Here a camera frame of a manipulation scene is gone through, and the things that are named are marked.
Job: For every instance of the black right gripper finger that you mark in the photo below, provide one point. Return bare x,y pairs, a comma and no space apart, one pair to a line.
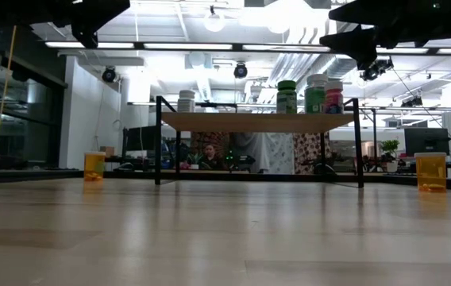
352,43
368,14

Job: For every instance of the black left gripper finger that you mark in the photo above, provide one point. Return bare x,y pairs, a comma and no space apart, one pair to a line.
102,12

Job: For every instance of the pink bottle white cap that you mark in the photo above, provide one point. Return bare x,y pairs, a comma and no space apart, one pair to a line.
334,101

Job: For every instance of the large green bottle white cap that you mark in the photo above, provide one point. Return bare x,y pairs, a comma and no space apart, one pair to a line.
315,99

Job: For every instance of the orange pill bottle white cap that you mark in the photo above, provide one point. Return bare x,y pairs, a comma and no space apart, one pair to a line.
94,167
430,172

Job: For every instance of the small raised wooden shelf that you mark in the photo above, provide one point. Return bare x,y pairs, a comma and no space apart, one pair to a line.
257,122

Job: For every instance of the black track light cluster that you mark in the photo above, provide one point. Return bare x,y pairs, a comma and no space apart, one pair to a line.
412,101
376,69

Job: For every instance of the black round spotlight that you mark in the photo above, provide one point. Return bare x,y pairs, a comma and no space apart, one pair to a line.
240,70
109,74

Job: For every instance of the white globe lamp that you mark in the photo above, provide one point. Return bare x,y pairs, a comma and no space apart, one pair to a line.
214,20

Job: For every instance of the colourful floral cloth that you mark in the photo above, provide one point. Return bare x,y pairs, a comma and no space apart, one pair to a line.
309,149

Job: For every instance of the black light bar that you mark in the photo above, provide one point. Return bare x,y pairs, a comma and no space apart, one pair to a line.
237,47

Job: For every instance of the green potted plant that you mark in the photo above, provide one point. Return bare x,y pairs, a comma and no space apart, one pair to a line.
390,153

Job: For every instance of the black computer monitor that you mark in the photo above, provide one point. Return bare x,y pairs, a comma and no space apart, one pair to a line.
426,141
140,138

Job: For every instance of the white patterned cloth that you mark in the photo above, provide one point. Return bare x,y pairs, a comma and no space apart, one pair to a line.
281,153

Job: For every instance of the brown cardboard box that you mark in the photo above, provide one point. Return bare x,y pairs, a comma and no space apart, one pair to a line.
108,151

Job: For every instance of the plain gray cloth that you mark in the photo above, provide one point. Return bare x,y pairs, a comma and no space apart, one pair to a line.
251,145

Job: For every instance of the black device green light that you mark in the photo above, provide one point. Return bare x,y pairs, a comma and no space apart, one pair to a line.
243,161

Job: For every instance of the red mandala cloth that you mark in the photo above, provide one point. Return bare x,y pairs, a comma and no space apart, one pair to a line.
209,139

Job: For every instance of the small green plant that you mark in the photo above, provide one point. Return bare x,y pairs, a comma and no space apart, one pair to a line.
195,159

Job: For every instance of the person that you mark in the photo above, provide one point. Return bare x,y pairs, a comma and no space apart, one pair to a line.
209,157

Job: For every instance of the black aluminium rig frame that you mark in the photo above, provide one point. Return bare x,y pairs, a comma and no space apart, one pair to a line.
130,175

